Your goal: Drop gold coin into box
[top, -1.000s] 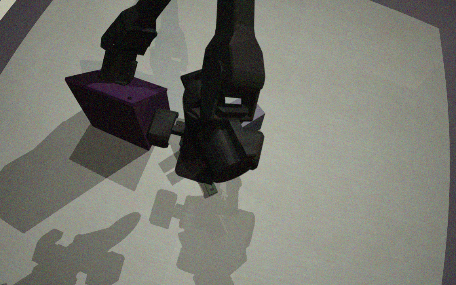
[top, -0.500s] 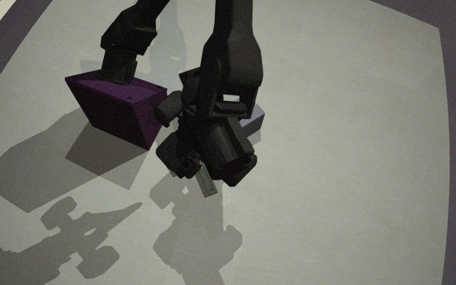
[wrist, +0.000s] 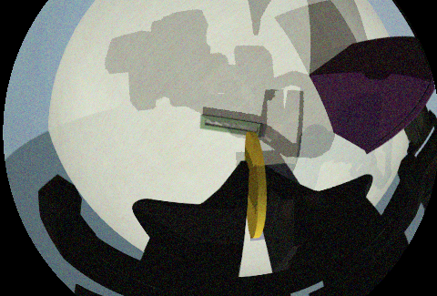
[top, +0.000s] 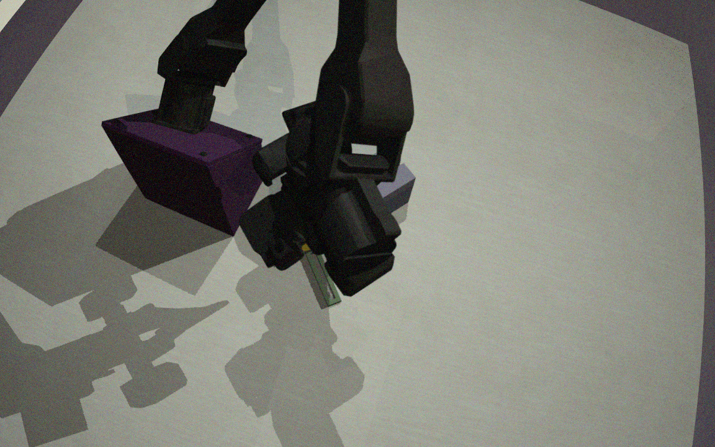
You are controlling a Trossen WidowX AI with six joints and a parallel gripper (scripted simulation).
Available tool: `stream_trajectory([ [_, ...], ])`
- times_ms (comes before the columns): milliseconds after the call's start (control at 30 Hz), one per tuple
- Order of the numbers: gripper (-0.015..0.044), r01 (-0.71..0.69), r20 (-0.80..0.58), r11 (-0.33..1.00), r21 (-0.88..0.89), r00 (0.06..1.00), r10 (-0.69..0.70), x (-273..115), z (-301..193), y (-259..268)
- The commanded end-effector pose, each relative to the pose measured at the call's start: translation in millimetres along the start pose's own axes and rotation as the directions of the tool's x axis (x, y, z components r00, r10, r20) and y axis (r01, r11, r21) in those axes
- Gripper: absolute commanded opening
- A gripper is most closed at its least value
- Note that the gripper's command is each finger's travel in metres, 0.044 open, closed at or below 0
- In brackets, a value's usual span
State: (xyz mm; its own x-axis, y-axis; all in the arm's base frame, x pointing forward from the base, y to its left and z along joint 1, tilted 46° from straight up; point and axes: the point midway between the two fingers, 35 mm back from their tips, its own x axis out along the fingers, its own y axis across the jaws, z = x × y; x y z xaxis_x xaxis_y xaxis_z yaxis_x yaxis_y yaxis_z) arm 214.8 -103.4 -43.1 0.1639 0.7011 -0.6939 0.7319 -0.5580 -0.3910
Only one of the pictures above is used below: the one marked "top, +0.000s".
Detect dark green slotted holder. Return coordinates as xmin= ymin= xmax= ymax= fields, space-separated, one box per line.
xmin=305 ymin=250 xmax=341 ymax=306

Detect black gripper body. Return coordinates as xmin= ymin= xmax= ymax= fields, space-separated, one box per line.
xmin=252 ymin=133 xmax=395 ymax=297

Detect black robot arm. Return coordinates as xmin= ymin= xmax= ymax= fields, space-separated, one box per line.
xmin=151 ymin=0 xmax=414 ymax=278

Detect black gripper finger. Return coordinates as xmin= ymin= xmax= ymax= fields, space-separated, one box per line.
xmin=306 ymin=240 xmax=323 ymax=255

